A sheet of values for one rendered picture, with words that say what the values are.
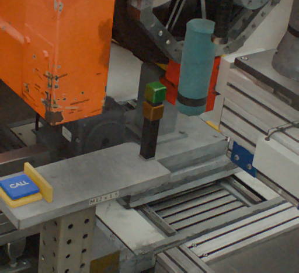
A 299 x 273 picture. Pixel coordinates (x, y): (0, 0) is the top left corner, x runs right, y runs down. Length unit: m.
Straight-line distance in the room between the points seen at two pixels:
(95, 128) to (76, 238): 0.44
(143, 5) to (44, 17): 0.30
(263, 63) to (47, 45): 0.52
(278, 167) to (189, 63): 0.60
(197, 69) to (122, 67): 1.43
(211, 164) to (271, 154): 0.98
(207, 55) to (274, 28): 2.14
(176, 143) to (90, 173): 0.66
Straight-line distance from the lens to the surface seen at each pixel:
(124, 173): 1.92
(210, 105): 2.35
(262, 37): 4.05
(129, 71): 3.46
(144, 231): 2.35
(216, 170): 2.58
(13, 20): 2.07
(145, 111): 1.91
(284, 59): 1.66
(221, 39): 1.93
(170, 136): 2.52
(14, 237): 2.20
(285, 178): 1.56
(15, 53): 2.04
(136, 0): 2.07
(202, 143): 2.54
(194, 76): 2.09
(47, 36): 1.87
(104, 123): 2.25
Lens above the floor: 1.50
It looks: 29 degrees down
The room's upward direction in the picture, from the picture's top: 7 degrees clockwise
